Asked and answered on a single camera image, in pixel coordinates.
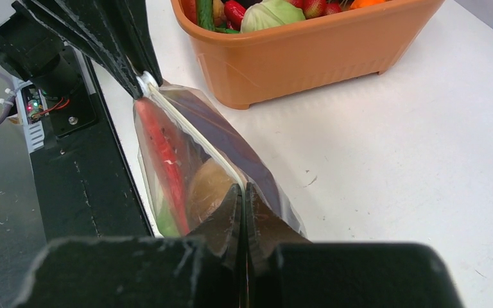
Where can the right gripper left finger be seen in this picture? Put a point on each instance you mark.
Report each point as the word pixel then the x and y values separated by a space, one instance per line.
pixel 197 270

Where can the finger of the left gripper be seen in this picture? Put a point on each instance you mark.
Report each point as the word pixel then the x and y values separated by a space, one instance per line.
pixel 90 27
pixel 134 36

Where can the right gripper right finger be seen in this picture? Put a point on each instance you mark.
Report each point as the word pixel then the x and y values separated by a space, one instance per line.
pixel 287 270

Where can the beige toy bun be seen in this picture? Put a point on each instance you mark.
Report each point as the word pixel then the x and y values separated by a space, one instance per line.
pixel 206 192

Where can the purple toy eggplant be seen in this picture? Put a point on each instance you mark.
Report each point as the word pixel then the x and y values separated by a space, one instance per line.
pixel 199 111

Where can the clear zip top bag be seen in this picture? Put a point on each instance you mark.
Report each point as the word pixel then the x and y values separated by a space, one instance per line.
pixel 192 150

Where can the toy watermelon slice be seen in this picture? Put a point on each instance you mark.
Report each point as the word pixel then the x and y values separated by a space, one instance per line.
pixel 159 136

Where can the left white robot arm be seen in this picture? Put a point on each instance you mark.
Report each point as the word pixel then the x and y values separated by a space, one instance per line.
pixel 28 50

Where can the green toy cucumber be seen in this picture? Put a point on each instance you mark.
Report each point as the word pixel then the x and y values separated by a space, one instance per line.
pixel 204 13

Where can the red toy chili pepper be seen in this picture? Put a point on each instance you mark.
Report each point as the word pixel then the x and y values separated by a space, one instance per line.
pixel 235 13

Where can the orange plastic bin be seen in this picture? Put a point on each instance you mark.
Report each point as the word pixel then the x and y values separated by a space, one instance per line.
pixel 243 69

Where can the green toy cabbage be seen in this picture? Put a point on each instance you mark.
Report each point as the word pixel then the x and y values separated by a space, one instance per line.
pixel 270 14

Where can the toy strawberry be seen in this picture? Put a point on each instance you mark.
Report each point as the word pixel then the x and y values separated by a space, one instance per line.
pixel 332 8
pixel 314 8

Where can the orange toy tangerine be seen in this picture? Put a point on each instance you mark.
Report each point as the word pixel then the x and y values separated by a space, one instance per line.
pixel 357 4

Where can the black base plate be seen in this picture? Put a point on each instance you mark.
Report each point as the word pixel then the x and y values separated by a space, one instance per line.
pixel 83 183

